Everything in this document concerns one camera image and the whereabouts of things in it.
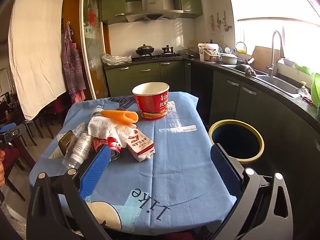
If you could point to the dark wok in sink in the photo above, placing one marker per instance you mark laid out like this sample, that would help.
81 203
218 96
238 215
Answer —
243 68

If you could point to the red cushioned wooden chair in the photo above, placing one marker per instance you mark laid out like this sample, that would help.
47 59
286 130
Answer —
10 155

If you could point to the clear plastic bottle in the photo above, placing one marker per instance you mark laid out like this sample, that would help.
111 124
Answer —
75 155

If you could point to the gas stove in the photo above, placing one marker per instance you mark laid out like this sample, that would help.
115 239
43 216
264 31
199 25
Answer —
155 57

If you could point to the black kitchen countertop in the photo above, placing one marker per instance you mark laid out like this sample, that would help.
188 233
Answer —
215 65

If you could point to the dining table with red cloth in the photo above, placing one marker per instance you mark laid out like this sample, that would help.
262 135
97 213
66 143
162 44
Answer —
57 103

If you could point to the window with blind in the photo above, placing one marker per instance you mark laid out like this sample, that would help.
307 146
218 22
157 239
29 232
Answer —
275 5

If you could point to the small curved faucet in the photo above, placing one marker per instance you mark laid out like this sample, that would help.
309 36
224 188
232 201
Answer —
243 45

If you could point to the green plastic colander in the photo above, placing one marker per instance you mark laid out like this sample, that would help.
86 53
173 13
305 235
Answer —
316 90

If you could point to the wooden cutting board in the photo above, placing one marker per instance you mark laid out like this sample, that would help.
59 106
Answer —
262 57

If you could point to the white enamel pot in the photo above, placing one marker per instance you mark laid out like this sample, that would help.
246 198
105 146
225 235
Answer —
228 59

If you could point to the green wall cabinets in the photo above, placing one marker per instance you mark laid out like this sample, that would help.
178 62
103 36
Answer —
112 5

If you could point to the crushed red soda can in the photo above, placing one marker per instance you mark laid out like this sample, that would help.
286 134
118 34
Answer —
113 145

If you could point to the person's left hand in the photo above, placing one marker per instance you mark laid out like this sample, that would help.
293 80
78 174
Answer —
2 167

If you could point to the steel sink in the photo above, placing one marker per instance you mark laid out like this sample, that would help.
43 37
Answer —
280 82

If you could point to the small printed paper carton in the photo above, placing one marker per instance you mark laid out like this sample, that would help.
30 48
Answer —
65 142

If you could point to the glass pot lid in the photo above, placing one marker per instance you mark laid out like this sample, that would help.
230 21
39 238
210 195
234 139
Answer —
187 52

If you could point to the green cloth on sill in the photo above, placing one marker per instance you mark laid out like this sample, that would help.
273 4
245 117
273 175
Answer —
302 68

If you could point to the small dark pot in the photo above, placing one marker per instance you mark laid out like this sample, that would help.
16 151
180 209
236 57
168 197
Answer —
167 49

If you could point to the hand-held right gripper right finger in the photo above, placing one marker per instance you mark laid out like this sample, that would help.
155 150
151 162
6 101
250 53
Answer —
225 170

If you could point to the blue star printed tablecloth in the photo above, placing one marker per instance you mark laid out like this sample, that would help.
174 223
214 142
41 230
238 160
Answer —
175 155

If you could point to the purple checkered apron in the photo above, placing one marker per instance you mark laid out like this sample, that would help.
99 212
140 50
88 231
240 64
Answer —
72 67

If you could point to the hanging white sheet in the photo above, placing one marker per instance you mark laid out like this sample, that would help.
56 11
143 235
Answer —
37 55

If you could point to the white paper towel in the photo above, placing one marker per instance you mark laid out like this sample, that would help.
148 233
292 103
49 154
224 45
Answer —
102 127

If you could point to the tall steel faucet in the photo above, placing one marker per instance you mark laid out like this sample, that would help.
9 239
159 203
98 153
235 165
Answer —
271 65

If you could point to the red checkered apron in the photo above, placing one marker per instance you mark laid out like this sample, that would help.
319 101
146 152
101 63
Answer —
78 97

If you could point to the dark wooden chair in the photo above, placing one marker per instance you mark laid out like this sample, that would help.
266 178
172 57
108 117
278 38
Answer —
47 122

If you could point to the steel range hood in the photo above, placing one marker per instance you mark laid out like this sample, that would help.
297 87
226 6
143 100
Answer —
152 5

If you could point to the sliding glass door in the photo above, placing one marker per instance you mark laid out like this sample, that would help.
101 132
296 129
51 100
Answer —
92 42

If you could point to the white plastic bucket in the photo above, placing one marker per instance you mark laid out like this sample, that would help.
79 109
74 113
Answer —
207 52

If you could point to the red paper noodle bowl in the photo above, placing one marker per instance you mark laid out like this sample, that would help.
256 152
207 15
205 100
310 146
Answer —
152 105

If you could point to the hanging kitchen utensils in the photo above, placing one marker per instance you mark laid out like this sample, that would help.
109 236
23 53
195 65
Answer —
218 22

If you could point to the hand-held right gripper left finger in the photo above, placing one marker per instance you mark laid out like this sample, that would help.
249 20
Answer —
95 172

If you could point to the yellow rimmed trash bin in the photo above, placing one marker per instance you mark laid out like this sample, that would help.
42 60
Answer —
235 140

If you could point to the clear plastic bag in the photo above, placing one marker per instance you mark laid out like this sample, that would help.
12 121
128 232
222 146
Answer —
115 60

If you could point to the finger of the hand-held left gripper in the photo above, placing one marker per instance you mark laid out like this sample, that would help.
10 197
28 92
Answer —
8 127

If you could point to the black wok with lid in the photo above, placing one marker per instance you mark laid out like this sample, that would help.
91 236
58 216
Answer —
144 50

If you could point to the white and red milk carton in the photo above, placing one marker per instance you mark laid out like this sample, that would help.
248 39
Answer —
140 145

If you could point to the small white plastic bottle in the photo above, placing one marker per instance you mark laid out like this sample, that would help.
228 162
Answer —
79 129

